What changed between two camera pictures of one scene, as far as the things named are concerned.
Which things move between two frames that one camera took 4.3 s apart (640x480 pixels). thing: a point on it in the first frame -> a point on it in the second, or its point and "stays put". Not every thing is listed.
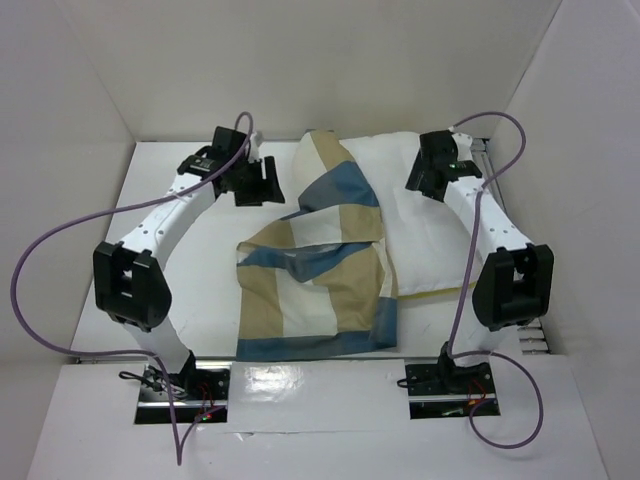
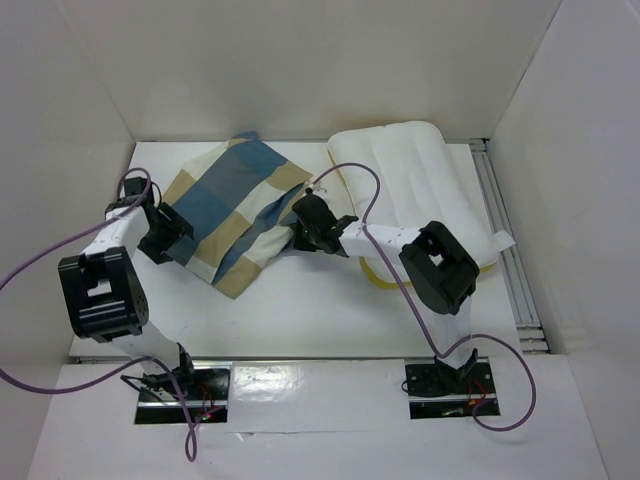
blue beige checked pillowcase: x=321 y=283 -> x=239 y=197
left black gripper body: x=246 y=177 -> x=164 y=234
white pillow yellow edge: x=426 y=251 stays put
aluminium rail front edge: x=277 y=360 stays put
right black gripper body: x=422 y=179 -> x=307 y=230
